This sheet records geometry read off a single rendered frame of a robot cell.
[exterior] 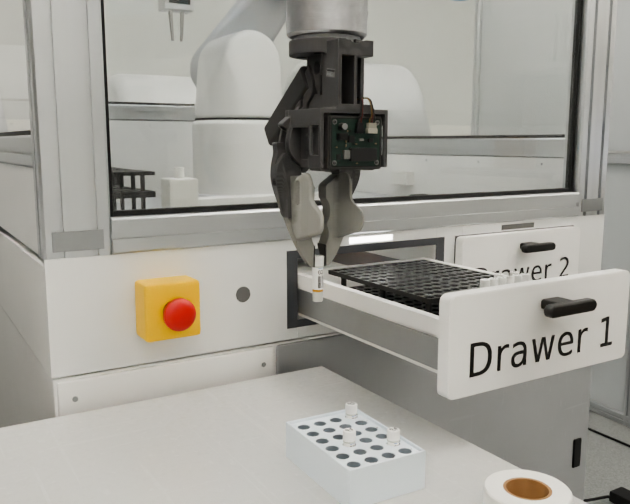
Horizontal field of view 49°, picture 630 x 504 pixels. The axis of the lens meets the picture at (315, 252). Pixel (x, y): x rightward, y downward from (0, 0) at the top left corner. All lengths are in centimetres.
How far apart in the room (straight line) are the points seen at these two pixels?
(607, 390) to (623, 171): 87
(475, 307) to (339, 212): 17
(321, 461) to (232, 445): 13
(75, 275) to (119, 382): 15
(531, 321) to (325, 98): 34
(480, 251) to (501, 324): 43
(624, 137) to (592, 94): 151
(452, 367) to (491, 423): 60
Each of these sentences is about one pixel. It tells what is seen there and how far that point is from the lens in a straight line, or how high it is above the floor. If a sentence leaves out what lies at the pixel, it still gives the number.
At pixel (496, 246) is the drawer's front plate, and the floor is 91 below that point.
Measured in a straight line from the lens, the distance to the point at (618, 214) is 292.
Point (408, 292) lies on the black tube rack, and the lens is 87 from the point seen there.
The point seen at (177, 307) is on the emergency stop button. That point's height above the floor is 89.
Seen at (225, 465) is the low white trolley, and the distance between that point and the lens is 74.
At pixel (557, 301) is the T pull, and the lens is 80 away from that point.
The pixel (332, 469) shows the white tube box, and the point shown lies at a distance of 66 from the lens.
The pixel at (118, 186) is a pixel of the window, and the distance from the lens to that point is 90.
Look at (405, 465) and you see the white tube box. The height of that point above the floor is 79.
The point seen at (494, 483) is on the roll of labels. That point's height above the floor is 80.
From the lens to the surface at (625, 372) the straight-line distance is 298.
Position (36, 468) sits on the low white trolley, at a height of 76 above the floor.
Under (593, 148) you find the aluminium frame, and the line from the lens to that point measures 141.
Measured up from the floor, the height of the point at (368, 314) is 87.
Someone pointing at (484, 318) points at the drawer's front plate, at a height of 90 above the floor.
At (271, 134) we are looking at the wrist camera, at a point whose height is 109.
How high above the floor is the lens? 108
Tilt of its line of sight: 9 degrees down
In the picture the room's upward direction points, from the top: straight up
